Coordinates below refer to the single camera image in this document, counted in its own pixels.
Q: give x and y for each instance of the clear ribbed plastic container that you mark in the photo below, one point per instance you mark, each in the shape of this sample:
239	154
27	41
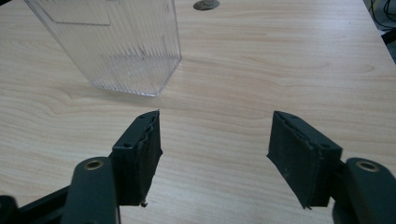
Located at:
124	49

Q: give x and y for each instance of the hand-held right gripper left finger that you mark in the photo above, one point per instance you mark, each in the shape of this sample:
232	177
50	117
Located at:
137	161

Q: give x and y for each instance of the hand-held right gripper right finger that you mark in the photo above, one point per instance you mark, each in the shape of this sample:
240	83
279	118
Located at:
306	165

